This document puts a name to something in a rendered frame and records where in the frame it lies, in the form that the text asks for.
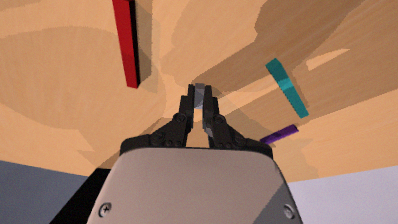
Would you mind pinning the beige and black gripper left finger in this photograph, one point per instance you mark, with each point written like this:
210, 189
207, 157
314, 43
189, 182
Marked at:
172, 133

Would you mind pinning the purple rod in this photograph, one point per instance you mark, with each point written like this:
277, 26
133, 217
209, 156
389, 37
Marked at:
289, 130

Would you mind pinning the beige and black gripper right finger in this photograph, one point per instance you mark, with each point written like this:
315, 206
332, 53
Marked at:
222, 135

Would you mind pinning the turquoise rod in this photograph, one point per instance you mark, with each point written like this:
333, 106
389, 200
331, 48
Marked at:
279, 74

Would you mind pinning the grey rod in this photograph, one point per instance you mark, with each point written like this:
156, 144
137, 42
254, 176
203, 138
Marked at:
199, 95

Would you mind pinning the red rectangular bar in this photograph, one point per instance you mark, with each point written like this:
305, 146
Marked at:
125, 17

